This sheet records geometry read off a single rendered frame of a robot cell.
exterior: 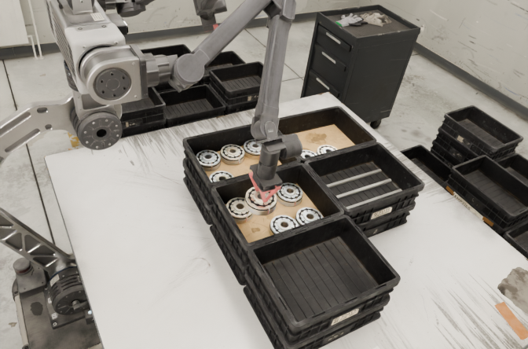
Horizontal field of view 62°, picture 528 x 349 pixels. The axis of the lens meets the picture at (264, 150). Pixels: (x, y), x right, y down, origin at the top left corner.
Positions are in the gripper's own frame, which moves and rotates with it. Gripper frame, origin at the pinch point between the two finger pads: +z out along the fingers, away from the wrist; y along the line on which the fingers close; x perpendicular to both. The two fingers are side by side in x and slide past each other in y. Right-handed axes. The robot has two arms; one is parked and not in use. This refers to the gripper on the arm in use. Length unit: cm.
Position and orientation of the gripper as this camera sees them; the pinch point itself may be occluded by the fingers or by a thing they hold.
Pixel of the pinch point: (262, 194)
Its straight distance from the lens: 141.3
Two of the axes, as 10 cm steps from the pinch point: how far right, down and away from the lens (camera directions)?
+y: -4.6, -6.1, 6.5
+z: -1.4, 7.7, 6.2
